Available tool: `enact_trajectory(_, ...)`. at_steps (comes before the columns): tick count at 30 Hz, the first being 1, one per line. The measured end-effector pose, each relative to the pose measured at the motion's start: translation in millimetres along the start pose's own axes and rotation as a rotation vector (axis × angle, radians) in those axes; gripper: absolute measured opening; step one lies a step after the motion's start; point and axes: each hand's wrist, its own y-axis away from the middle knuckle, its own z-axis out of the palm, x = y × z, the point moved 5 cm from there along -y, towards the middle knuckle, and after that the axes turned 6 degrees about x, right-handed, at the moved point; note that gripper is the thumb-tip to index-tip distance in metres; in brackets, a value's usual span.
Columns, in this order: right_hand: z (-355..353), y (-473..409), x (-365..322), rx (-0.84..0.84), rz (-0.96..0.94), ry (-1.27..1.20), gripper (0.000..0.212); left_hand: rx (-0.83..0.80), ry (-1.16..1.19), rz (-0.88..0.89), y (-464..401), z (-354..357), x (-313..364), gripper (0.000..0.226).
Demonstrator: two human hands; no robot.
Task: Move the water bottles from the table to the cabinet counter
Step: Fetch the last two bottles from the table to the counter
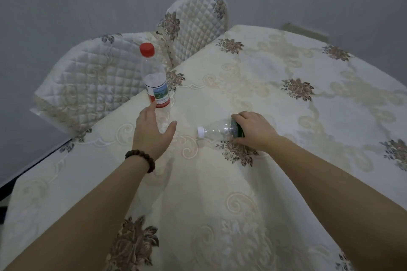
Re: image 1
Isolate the white cloth-covered table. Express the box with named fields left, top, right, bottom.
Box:
left=0, top=25, right=407, bottom=271

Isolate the chair with quilted cream cover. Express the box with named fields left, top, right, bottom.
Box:
left=156, top=0, right=229, bottom=68
left=30, top=32, right=175, bottom=136

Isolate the person's right forearm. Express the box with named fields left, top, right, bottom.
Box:
left=265, top=135, right=407, bottom=271

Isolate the brown wooden bead bracelet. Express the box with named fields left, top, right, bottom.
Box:
left=125, top=149, right=156, bottom=174

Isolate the small green label bottle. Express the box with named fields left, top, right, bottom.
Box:
left=196, top=116, right=246, bottom=141

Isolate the person's left forearm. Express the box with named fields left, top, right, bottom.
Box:
left=5, top=156, right=150, bottom=271

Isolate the person's left hand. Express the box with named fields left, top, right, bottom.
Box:
left=132, top=101, right=178, bottom=162

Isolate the person's right hand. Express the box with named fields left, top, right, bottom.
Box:
left=230, top=111, right=280, bottom=154

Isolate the tall bottle red cap blue label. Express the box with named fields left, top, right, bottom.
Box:
left=139, top=42, right=175, bottom=128

